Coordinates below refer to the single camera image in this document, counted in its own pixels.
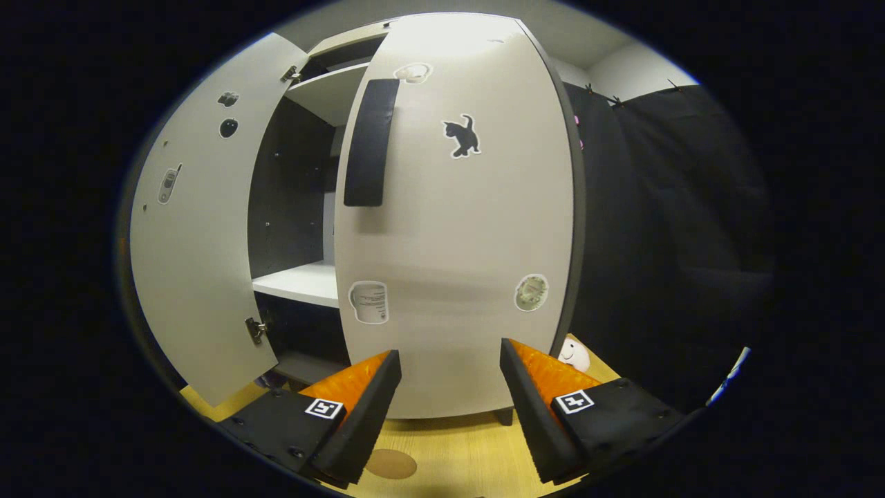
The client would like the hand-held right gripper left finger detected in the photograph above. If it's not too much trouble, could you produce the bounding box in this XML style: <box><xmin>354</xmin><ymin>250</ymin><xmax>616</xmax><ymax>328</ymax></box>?
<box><xmin>220</xmin><ymin>349</ymin><xmax>402</xmax><ymax>486</ymax></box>

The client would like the black backdrop cloth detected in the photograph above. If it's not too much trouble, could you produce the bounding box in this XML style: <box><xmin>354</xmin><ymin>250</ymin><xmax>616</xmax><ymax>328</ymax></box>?
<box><xmin>563</xmin><ymin>82</ymin><xmax>772</xmax><ymax>416</ymax></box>

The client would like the white cabinet door without handle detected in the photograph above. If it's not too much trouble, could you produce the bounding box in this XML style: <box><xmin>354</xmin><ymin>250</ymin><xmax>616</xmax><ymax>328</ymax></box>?
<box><xmin>129</xmin><ymin>33</ymin><xmax>310</xmax><ymax>407</ymax></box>

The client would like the small white plush toy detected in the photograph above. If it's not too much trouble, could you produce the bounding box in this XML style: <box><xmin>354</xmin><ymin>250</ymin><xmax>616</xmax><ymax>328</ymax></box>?
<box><xmin>559</xmin><ymin>337</ymin><xmax>591</xmax><ymax>373</ymax></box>

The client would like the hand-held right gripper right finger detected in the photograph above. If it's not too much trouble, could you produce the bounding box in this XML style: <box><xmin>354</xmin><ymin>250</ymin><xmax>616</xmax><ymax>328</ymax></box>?
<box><xmin>500</xmin><ymin>338</ymin><xmax>687</xmax><ymax>485</ymax></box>

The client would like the white cabinet door with handle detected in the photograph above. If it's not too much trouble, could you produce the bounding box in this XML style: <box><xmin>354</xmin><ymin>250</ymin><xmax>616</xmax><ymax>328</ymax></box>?
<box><xmin>333</xmin><ymin>12</ymin><xmax>587</xmax><ymax>421</ymax></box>

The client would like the dark grey cabinet shelf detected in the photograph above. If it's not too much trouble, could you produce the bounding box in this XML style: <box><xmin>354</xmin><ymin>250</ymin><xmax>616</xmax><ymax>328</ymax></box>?
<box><xmin>273</xmin><ymin>351</ymin><xmax>352</xmax><ymax>385</ymax></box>

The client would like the white cabinet shelf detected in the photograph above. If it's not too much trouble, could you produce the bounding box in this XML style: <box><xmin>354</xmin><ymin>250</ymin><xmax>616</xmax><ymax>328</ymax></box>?
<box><xmin>252</xmin><ymin>261</ymin><xmax>341</xmax><ymax>308</ymax></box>
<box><xmin>285</xmin><ymin>62</ymin><xmax>371</xmax><ymax>127</ymax></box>

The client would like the white and grey cabinet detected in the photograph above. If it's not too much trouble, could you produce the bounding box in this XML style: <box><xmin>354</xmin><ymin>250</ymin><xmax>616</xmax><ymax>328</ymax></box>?
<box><xmin>248</xmin><ymin>19</ymin><xmax>388</xmax><ymax>388</ymax></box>

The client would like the round brown disc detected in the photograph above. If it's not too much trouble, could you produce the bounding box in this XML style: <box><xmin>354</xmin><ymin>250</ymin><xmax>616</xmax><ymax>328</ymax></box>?
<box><xmin>364</xmin><ymin>448</ymin><xmax>418</xmax><ymax>480</ymax></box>

